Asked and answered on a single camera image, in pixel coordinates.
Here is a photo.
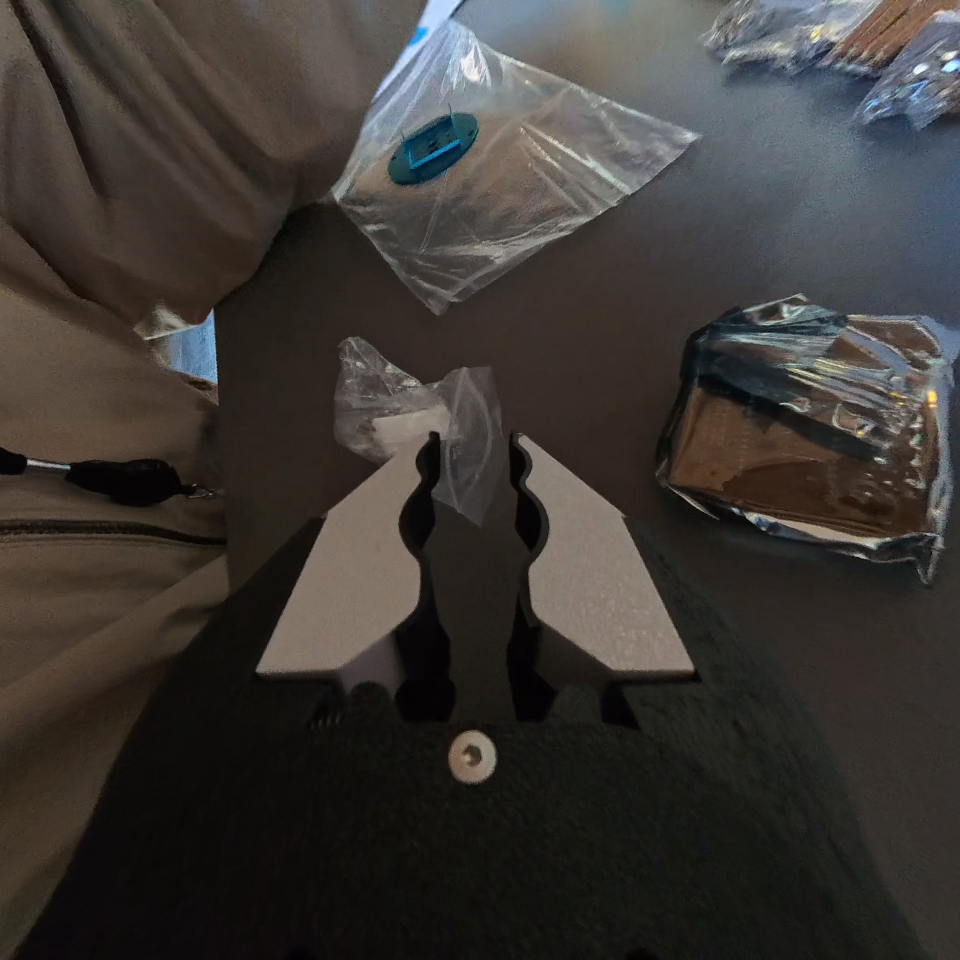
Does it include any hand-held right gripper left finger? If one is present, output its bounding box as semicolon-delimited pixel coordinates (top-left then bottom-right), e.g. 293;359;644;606
255;431;456;725

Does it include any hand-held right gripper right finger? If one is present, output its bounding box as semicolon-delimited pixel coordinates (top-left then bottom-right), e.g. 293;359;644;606
506;431;697;725

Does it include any small labelled clear zip bag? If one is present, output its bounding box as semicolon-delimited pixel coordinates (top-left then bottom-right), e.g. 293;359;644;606
333;337;502;526

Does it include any clear plastic bag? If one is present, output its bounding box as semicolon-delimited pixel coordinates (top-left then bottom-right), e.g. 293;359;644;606
331;18;702;316

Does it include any blue perforated round metal plate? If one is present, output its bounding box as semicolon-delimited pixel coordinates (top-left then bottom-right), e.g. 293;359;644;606
386;112;480;183

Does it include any zip bag of assorted screws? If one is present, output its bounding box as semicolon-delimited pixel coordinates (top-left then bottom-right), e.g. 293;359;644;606
701;0;849;72

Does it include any zip bag of brass standoffs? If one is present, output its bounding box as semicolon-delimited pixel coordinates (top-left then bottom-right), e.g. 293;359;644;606
832;0;931;76

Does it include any grey desk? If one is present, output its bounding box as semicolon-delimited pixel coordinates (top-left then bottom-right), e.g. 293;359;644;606
213;0;960;939

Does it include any silver foil bag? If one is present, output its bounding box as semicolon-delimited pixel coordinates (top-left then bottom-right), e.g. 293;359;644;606
656;294;954;586

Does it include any assembly guide booklet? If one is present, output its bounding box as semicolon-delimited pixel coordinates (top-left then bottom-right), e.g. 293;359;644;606
390;0;466;69

